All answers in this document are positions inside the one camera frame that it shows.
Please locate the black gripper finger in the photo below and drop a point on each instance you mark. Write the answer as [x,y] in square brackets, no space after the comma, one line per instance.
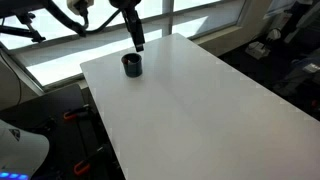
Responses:
[134,27]

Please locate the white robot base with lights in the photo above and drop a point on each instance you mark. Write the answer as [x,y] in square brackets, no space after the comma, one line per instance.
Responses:
[21,152]

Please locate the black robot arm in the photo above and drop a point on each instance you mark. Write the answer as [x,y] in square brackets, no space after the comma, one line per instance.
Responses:
[123,4]

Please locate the dark blue ceramic mug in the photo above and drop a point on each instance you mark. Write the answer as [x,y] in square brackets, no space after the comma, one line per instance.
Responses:
[134,68]

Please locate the white device on floor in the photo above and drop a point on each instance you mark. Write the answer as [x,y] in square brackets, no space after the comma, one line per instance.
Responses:
[257,50]

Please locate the black office chair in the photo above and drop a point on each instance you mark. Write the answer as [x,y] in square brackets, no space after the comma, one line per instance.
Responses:
[300,71]

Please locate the orange-handled clamp far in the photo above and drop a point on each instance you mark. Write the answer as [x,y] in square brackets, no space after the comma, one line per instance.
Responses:
[76,113]

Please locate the orange-handled clamp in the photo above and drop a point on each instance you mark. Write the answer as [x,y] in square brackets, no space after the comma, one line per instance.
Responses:
[76,113]
[85,165]

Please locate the black camera tripod mount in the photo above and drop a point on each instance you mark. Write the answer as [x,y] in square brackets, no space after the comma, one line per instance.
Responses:
[22,10]

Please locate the orange-handled clamp near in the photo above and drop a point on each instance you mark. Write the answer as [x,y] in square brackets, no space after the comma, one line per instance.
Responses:
[85,165]

